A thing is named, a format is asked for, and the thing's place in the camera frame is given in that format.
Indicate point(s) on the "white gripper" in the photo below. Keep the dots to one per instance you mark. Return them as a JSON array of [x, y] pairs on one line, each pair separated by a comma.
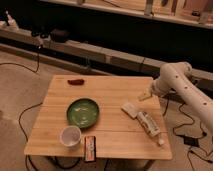
[[151, 90]]

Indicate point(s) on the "clear plastic bottle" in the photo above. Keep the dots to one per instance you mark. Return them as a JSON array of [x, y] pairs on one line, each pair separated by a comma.
[[150, 126]]

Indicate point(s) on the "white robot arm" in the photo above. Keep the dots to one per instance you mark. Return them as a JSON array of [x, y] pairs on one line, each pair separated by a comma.
[[176, 76]]

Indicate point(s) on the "green ceramic bowl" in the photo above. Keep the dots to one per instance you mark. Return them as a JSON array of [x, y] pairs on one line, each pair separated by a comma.
[[83, 112]]

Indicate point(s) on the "white spray bottle background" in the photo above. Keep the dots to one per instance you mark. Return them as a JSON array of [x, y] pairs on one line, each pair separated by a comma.
[[12, 22]]

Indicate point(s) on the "wooden table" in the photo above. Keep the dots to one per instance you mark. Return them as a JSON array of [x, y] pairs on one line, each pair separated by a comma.
[[117, 135]]

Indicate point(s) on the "red sausage toy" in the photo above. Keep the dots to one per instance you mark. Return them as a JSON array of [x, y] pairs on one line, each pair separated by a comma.
[[76, 82]]

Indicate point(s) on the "white paper cup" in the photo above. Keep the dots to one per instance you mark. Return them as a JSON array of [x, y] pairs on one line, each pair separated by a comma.
[[70, 136]]

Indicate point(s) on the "dark round object on ledge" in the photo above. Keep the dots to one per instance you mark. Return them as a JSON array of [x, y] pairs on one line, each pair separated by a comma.
[[60, 36]]

